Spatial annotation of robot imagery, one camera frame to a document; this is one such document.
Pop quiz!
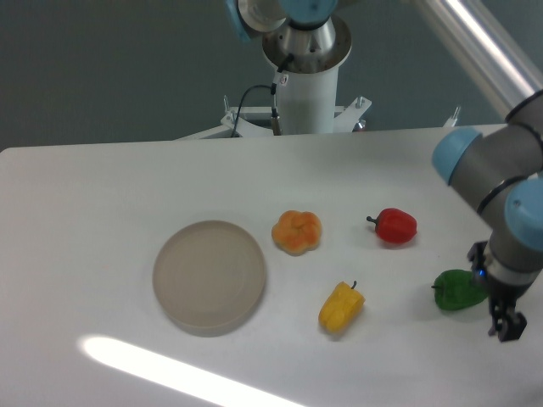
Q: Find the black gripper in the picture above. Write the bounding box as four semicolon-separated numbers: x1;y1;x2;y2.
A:
467;241;530;343

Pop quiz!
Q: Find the red bell pepper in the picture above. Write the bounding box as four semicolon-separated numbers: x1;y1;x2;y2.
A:
366;208;417;244

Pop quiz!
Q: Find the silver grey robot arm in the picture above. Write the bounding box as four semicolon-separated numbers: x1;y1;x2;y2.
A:
226;1;542;342

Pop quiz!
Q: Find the green bell pepper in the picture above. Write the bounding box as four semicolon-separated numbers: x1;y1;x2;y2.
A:
432;270;488;311

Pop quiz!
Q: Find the yellow bell pepper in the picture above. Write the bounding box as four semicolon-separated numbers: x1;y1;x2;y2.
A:
318;281;366;334

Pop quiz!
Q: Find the orange flower-shaped bread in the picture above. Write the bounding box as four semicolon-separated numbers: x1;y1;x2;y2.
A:
271;210;322;256

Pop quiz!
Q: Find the beige round plate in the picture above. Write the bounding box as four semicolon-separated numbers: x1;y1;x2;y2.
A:
152;220;266;337

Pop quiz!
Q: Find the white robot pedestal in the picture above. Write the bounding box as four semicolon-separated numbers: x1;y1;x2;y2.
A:
173;16;463;142

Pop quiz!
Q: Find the black cable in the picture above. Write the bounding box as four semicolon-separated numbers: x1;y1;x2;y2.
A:
230;53;296;139

